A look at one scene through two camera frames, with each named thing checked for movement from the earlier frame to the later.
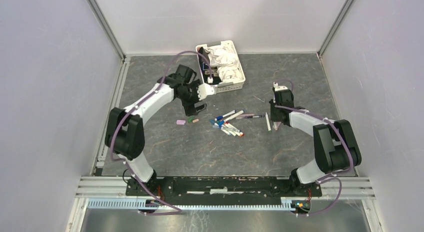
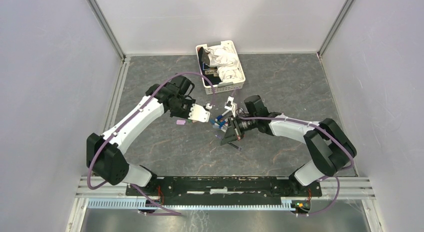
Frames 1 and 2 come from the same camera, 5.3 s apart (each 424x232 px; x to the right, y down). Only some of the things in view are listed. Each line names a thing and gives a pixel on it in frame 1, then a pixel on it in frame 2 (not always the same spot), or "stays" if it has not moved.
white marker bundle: x=219 y=123 stays
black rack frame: x=221 y=190 stays
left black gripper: x=189 y=107 → x=190 y=102
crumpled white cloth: x=223 y=57 stays
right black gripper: x=273 y=118 → x=233 y=133
